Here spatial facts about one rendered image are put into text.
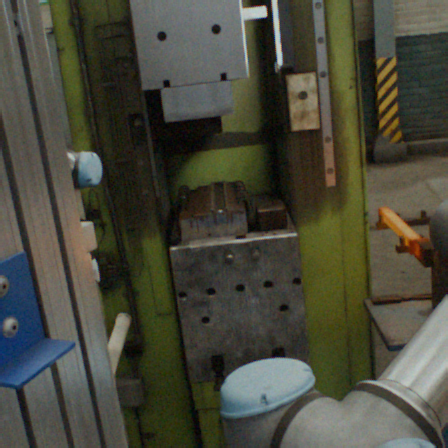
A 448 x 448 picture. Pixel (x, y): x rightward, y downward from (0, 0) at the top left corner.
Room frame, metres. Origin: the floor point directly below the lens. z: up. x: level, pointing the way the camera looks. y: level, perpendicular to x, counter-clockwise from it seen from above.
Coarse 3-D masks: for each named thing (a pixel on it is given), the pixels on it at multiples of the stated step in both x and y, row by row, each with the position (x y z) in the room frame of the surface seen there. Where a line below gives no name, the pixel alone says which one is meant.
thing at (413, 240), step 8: (384, 208) 1.62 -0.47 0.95; (384, 216) 1.57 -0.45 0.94; (392, 216) 1.53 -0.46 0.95; (392, 224) 1.48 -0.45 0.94; (400, 224) 1.45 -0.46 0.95; (400, 232) 1.40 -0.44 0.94; (408, 232) 1.38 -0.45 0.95; (408, 240) 1.34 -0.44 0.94; (416, 240) 1.28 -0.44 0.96; (424, 240) 1.27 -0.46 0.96; (416, 248) 1.29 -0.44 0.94; (424, 248) 1.22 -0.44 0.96; (432, 248) 1.21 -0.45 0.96; (416, 256) 1.28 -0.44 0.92; (424, 256) 1.24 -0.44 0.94; (432, 256) 1.21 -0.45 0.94; (424, 264) 1.22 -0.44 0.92; (432, 264) 1.21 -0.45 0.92
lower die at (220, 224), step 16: (192, 192) 2.04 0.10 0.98; (208, 192) 1.96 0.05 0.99; (224, 192) 1.88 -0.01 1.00; (192, 208) 1.79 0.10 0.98; (208, 208) 1.73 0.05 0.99; (240, 208) 1.67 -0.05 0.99; (192, 224) 1.66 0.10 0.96; (208, 224) 1.66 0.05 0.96; (224, 224) 1.66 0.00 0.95; (240, 224) 1.66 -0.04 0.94
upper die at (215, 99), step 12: (204, 84) 1.66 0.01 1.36; (216, 84) 1.66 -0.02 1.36; (228, 84) 1.66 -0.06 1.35; (168, 96) 1.66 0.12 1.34; (180, 96) 1.66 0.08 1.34; (192, 96) 1.66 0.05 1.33; (204, 96) 1.66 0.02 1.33; (216, 96) 1.66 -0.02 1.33; (228, 96) 1.66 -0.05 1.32; (168, 108) 1.66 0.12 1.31; (180, 108) 1.66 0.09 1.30; (192, 108) 1.66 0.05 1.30; (204, 108) 1.66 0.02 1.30; (216, 108) 1.66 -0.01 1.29; (228, 108) 1.66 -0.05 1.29; (168, 120) 1.66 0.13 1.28; (180, 120) 1.67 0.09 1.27
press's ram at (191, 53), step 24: (144, 0) 1.66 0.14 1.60; (168, 0) 1.66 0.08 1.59; (192, 0) 1.66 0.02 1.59; (216, 0) 1.66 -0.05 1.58; (240, 0) 1.67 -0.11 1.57; (144, 24) 1.66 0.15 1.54; (168, 24) 1.66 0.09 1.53; (192, 24) 1.66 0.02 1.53; (216, 24) 1.67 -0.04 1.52; (240, 24) 1.66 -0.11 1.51; (144, 48) 1.67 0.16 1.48; (168, 48) 1.66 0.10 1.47; (192, 48) 1.66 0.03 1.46; (216, 48) 1.66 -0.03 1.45; (240, 48) 1.66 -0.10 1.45; (144, 72) 1.67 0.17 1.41; (168, 72) 1.66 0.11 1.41; (192, 72) 1.66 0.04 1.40; (216, 72) 1.66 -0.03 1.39; (240, 72) 1.66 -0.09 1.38
